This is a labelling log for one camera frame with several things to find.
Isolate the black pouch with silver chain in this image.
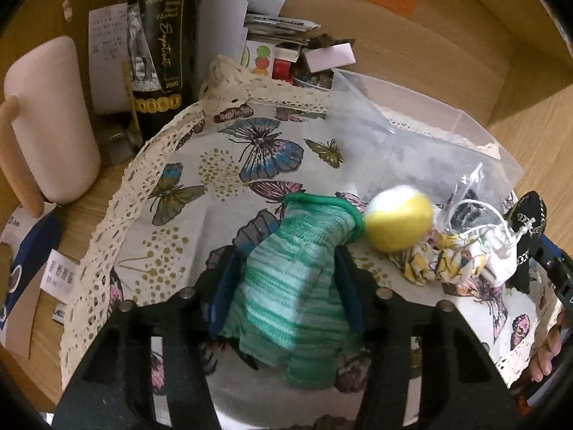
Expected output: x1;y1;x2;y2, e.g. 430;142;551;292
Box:
505;190;547;294

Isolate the green striped knit sock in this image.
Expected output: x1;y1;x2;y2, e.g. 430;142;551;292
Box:
221;193;364;389

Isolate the yellow white felt ball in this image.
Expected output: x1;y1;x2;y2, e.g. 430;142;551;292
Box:
364;185;433;253

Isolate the floral fabric scrunchie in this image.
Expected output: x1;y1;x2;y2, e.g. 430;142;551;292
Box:
389;228;492;286

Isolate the clear plastic bag with cord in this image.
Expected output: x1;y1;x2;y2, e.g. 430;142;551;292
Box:
435;164;528;287

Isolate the person's right hand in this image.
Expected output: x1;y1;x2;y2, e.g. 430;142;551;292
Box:
529;311;567;382

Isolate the butterfly print lace cloth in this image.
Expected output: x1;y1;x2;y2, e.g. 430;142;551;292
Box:
58;54;567;430

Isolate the clear plastic storage box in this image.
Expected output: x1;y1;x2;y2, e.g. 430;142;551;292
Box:
326;69;524;206

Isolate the blue white packet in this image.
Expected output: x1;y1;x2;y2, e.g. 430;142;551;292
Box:
1;203;62;358

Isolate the bowl of small stones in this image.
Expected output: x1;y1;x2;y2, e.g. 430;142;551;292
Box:
292;68;334;91

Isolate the small red box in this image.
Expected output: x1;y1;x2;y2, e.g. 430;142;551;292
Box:
272;57;292;83

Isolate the fruit print card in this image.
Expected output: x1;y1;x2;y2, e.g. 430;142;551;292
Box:
241;40;275;77

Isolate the white folded card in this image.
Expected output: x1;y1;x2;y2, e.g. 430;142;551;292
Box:
303;43;356;74

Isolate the stack of papers and booklets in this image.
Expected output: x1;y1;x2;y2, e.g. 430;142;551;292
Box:
200;0;319;60

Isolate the dark wine bottle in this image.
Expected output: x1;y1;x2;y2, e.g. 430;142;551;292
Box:
127;0;200;142

